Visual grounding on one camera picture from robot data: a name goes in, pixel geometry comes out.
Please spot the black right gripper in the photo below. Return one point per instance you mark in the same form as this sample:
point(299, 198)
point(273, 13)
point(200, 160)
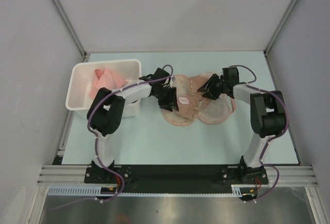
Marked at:
point(210, 85)

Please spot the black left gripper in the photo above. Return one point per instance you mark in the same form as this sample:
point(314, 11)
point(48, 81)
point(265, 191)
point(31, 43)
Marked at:
point(171, 102)

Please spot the floral mesh laundry bag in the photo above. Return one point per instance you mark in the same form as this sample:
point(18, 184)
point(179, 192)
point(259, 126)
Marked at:
point(207, 118)

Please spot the beige lace bra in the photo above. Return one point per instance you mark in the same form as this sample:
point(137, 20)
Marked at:
point(191, 102)

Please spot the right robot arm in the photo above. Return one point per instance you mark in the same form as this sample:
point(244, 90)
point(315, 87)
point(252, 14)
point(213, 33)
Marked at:
point(269, 118)

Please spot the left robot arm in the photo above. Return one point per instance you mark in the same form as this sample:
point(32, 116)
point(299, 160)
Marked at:
point(105, 114)

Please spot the pink cloth garment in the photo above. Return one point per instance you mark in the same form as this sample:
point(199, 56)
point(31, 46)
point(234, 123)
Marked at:
point(106, 78)

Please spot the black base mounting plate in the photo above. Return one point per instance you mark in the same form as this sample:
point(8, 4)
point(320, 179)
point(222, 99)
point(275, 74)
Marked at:
point(177, 179)

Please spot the white plastic bin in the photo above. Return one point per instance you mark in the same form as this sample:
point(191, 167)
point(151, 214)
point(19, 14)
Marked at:
point(88, 78)

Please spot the white slotted cable duct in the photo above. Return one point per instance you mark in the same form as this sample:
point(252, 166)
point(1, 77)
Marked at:
point(100, 191)

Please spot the aluminium frame rail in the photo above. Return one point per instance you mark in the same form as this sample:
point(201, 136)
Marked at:
point(289, 176)

